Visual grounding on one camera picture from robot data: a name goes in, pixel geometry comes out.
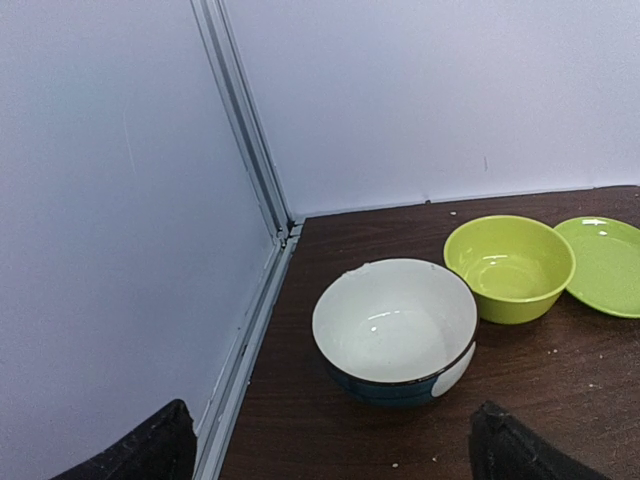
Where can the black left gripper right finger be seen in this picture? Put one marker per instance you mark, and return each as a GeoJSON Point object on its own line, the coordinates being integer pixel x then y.
{"type": "Point", "coordinates": [502, 447]}

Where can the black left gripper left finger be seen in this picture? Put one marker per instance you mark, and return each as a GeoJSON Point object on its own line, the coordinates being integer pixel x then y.
{"type": "Point", "coordinates": [161, 447]}

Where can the white black bowl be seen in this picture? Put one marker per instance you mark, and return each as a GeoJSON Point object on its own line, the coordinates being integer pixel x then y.
{"type": "Point", "coordinates": [397, 332]}

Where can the green bowl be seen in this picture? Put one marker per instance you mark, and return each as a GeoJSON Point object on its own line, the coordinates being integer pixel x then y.
{"type": "Point", "coordinates": [516, 267]}

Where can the green plate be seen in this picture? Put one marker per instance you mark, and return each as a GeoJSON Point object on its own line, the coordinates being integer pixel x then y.
{"type": "Point", "coordinates": [606, 276]}

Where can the left aluminium frame post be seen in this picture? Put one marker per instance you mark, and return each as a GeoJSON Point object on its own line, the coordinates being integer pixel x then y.
{"type": "Point", "coordinates": [216, 32]}

